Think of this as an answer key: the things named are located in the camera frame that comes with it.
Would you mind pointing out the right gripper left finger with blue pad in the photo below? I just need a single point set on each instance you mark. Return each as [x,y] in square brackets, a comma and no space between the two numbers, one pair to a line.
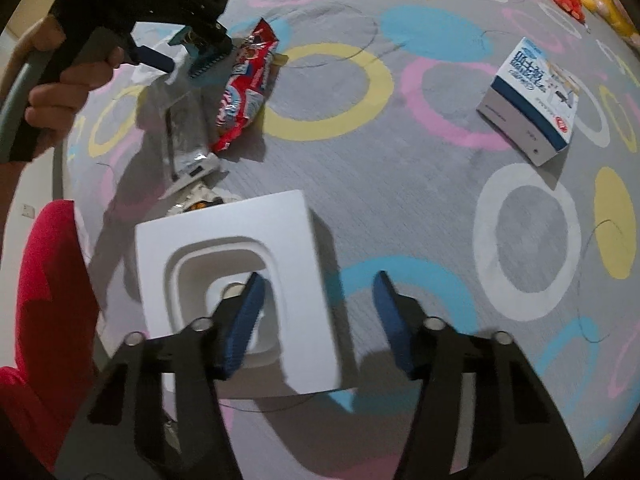
[154,411]

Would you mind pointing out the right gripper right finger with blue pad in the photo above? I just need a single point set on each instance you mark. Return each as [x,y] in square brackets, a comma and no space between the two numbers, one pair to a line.
[518,432]

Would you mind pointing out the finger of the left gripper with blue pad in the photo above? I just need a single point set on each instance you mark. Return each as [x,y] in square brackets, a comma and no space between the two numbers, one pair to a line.
[152,58]
[203,62]

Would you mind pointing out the teal candy wrapper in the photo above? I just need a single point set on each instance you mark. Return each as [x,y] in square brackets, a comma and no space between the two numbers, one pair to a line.
[199,41]

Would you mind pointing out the red snack wrapper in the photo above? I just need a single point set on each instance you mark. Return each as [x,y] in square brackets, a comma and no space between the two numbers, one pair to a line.
[245,91]

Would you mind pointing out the silver foil sachet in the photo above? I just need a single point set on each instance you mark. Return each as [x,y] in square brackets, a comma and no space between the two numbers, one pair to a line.
[186,153]

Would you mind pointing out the white square box tray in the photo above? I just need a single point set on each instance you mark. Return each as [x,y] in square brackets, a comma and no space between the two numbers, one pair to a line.
[188,263]

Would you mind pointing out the white orange snack packet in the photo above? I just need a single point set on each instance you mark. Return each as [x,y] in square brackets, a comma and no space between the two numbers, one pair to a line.
[201,196]

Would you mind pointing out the blue white carton box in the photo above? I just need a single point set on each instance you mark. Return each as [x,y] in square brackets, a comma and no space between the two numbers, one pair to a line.
[533,102]

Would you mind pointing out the grey bedsheet with coloured circles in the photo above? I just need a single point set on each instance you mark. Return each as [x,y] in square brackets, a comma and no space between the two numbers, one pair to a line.
[373,117]

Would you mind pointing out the small red doll plush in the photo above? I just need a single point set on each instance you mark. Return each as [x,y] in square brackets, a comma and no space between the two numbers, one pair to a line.
[572,8]

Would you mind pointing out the yellow white round plush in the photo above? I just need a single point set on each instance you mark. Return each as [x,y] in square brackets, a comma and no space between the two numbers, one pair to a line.
[613,12]

